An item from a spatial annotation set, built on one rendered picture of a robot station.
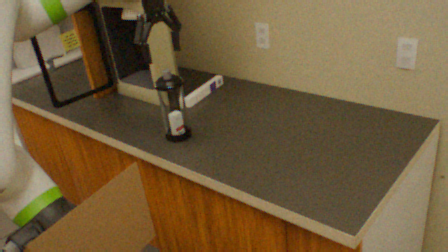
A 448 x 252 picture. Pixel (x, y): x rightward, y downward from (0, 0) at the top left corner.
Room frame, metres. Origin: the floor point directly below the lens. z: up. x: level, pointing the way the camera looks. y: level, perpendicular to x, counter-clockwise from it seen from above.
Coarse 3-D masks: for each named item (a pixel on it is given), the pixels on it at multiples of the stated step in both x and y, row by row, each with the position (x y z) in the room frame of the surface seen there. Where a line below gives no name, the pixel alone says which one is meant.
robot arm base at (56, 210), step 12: (48, 204) 0.81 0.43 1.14; (60, 204) 0.82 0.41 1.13; (72, 204) 0.85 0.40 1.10; (36, 216) 0.78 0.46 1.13; (48, 216) 0.78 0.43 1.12; (60, 216) 0.79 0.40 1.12; (24, 228) 0.76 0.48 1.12; (36, 228) 0.77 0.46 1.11; (48, 228) 0.76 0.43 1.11; (12, 240) 0.73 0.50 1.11; (24, 240) 0.74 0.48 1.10
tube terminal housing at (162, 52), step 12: (96, 0) 1.92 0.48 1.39; (108, 0) 1.85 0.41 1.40; (120, 0) 1.80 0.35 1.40; (132, 0) 1.74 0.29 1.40; (156, 24) 1.75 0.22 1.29; (156, 36) 1.74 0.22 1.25; (168, 36) 1.78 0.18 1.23; (156, 48) 1.73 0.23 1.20; (168, 48) 1.77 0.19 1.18; (156, 60) 1.72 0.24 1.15; (168, 60) 1.77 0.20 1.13; (156, 72) 1.71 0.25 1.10; (120, 84) 1.90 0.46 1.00; (132, 96) 1.85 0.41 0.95; (144, 96) 1.78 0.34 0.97; (156, 96) 1.72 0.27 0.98
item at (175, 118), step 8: (160, 88) 1.37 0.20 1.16; (168, 88) 1.36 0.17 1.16; (160, 96) 1.39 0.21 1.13; (168, 96) 1.37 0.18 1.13; (176, 96) 1.38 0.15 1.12; (160, 104) 1.40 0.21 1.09; (168, 104) 1.37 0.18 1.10; (176, 104) 1.38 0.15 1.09; (184, 104) 1.40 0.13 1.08; (168, 112) 1.38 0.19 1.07; (176, 112) 1.37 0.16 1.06; (184, 112) 1.39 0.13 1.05; (168, 120) 1.38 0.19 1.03; (176, 120) 1.37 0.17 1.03; (184, 120) 1.39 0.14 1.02; (168, 128) 1.38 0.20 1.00; (176, 128) 1.37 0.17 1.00; (184, 128) 1.38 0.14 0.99
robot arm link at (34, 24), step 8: (32, 0) 1.11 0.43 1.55; (40, 0) 1.12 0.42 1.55; (48, 0) 1.12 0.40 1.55; (56, 0) 1.13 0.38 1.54; (32, 8) 1.10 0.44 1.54; (40, 8) 1.11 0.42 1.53; (48, 8) 1.12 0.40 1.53; (56, 8) 1.13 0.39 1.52; (32, 16) 1.10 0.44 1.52; (40, 16) 1.11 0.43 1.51; (48, 16) 1.12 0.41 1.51; (56, 16) 1.13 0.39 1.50; (64, 16) 1.15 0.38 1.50; (24, 24) 1.08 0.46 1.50; (32, 24) 1.10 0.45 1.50; (40, 24) 1.11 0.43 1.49; (48, 24) 1.13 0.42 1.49; (16, 32) 1.07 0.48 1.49; (24, 32) 1.09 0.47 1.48; (32, 32) 1.11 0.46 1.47; (40, 32) 1.13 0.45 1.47; (16, 40) 1.10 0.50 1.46; (24, 40) 1.12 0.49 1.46
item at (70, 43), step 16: (80, 16) 1.86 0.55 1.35; (48, 32) 1.76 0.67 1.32; (64, 32) 1.80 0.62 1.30; (80, 32) 1.85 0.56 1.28; (48, 48) 1.75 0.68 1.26; (64, 48) 1.79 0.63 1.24; (80, 48) 1.83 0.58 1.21; (96, 48) 1.88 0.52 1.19; (48, 64) 1.74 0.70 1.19; (64, 64) 1.78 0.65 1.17; (80, 64) 1.82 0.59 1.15; (96, 64) 1.87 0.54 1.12; (64, 80) 1.77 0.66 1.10; (80, 80) 1.81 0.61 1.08; (96, 80) 1.85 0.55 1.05; (64, 96) 1.75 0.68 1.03
